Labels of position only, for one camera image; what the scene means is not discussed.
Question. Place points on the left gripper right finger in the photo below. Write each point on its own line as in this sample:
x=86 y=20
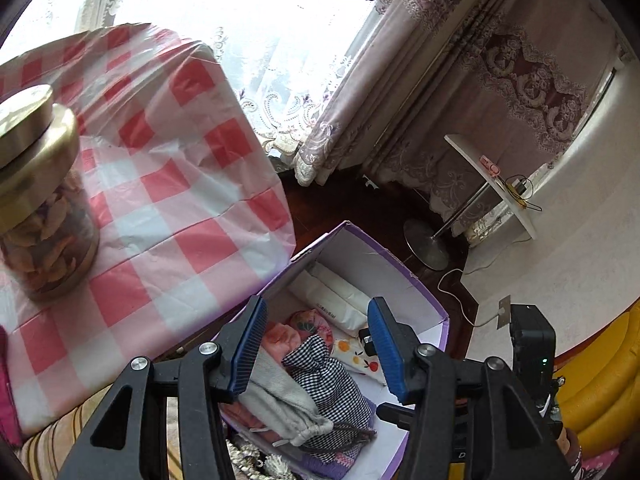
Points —
x=505 y=436

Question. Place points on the glass jar with gold lid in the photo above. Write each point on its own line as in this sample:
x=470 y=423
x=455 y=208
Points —
x=49 y=236

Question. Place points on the striped beige sofa cushion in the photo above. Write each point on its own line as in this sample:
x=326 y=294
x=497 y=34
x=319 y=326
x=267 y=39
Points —
x=44 y=454

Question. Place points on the white round side table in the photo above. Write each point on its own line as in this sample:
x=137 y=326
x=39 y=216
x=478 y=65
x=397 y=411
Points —
x=425 y=243

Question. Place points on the purple knitted hat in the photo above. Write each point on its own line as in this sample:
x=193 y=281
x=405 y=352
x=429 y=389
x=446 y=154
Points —
x=331 y=465

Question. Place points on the purple white cardboard box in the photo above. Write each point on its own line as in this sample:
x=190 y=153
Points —
x=354 y=255

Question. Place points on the pink checkered plastic tablecloth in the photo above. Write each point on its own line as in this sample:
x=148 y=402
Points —
x=193 y=218

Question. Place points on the pink floral round pouch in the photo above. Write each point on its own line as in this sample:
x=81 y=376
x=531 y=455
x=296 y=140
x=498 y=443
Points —
x=311 y=333

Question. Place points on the black white houndstooth pouch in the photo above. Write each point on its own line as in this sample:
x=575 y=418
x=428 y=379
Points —
x=337 y=396

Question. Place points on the pink plush fabric item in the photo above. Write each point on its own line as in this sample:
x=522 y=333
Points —
x=275 y=342

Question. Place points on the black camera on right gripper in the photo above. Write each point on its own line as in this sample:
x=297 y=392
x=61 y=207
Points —
x=533 y=344

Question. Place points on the yellow inflatable seat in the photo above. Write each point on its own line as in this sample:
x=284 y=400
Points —
x=599 y=400

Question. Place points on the white fruit print cloth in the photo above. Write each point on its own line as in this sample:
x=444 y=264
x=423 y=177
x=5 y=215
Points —
x=351 y=353

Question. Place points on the pink lace curtain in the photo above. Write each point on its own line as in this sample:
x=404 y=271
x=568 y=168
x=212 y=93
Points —
x=515 y=77

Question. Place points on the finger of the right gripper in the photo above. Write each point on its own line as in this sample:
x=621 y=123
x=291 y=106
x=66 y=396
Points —
x=367 y=342
x=397 y=415

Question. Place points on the white tissue pack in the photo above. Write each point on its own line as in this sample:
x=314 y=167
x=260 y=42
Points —
x=338 y=311
x=348 y=292

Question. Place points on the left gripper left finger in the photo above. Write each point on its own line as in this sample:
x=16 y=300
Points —
x=126 y=436

